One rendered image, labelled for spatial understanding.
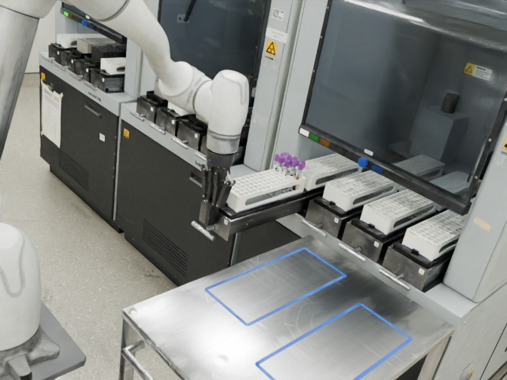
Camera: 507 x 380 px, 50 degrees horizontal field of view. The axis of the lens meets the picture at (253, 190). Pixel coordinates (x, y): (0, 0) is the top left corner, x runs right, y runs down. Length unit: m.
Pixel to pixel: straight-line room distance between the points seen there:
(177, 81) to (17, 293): 0.67
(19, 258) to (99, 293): 1.44
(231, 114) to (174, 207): 1.00
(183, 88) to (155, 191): 1.04
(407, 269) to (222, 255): 0.82
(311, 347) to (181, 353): 0.26
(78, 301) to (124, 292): 0.20
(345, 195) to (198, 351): 0.80
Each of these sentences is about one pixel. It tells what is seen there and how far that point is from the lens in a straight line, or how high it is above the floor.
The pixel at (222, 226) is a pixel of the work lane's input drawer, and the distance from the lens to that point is 1.57.
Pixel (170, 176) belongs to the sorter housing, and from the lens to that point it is 2.31.
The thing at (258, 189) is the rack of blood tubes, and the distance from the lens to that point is 1.62.
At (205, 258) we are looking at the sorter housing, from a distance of 2.24.
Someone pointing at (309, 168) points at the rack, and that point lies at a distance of 1.84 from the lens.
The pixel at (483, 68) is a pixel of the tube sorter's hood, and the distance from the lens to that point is 1.48.
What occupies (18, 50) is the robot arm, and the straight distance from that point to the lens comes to 1.18.
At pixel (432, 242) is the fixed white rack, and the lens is 1.58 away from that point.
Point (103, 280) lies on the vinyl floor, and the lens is 2.60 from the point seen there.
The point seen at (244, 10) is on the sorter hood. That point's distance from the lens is 1.99.
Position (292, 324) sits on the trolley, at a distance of 1.19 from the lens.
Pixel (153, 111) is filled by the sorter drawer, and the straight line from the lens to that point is 2.34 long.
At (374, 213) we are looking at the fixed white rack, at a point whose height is 0.86.
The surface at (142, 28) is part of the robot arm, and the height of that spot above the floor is 1.34.
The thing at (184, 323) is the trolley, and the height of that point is 0.82.
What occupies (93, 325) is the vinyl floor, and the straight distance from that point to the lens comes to 2.37.
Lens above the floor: 1.57
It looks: 26 degrees down
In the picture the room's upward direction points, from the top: 11 degrees clockwise
